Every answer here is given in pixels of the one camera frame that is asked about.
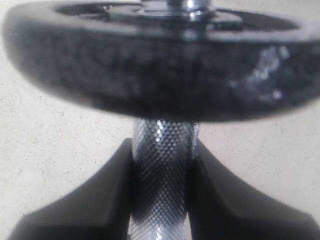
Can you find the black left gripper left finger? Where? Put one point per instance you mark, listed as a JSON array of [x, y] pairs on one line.
[[99, 209]]

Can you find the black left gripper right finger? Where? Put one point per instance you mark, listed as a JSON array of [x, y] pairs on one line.
[[221, 206]]

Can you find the chrome threaded dumbbell bar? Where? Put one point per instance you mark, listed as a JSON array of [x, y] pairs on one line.
[[162, 151]]

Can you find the black weight plate far end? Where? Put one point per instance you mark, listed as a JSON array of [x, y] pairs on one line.
[[142, 59]]

